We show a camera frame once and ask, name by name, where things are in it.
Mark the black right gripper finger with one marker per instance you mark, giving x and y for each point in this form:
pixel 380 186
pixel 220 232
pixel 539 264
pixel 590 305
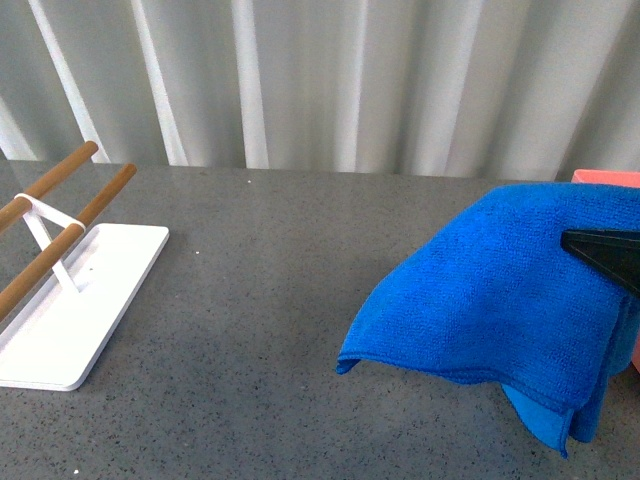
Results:
pixel 613 253

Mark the blue microfiber cloth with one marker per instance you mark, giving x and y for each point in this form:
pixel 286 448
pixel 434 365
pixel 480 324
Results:
pixel 376 335

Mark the pink plastic bin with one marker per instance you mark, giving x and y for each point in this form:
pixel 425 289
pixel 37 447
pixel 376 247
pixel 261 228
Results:
pixel 590 322

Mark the white pleated curtain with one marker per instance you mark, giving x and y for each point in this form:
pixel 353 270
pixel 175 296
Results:
pixel 528 90

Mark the white towel rack wooden bars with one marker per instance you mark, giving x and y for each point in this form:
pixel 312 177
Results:
pixel 59 313

